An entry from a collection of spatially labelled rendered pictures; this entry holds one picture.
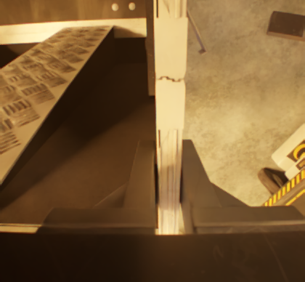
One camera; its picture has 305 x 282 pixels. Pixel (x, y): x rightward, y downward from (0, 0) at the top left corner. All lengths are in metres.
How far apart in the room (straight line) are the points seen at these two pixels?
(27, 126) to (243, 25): 0.97
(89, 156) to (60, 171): 0.04
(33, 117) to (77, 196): 0.16
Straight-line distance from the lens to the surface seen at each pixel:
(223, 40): 1.09
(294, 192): 1.17
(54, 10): 0.94
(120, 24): 0.88
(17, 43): 1.02
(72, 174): 0.26
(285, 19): 0.33
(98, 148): 0.29
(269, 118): 1.29
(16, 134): 0.32
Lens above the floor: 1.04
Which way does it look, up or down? 63 degrees down
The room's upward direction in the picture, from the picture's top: 178 degrees counter-clockwise
